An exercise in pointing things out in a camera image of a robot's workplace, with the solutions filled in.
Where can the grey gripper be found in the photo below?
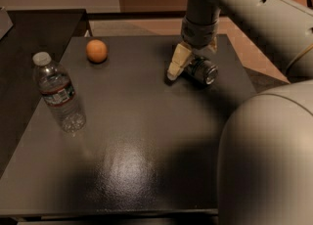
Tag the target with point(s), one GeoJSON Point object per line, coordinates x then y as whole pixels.
{"type": "Point", "coordinates": [198, 35]}

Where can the green 7up soda can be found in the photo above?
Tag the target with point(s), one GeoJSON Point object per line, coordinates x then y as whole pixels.
{"type": "Point", "coordinates": [202, 70]}

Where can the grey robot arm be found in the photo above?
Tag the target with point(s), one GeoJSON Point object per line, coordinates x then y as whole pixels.
{"type": "Point", "coordinates": [265, 158]}

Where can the orange fruit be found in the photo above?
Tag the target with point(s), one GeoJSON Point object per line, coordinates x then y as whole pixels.
{"type": "Point", "coordinates": [96, 51]}

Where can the clear plastic water bottle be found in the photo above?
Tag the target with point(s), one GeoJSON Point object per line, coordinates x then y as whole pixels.
{"type": "Point", "coordinates": [57, 91]}

